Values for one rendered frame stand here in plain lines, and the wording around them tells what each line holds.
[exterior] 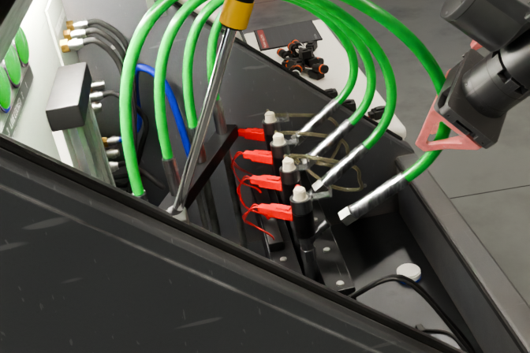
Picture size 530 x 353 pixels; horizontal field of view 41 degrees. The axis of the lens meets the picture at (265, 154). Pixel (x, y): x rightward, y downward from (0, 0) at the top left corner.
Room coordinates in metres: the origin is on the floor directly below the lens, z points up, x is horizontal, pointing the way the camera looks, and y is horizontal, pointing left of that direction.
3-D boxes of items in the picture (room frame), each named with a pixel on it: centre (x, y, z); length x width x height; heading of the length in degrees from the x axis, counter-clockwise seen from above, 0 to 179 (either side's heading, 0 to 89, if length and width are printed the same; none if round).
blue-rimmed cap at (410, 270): (0.90, -0.20, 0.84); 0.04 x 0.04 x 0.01
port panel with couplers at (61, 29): (0.99, 0.24, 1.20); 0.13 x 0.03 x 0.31; 4
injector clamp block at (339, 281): (0.89, -0.03, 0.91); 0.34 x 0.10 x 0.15; 4
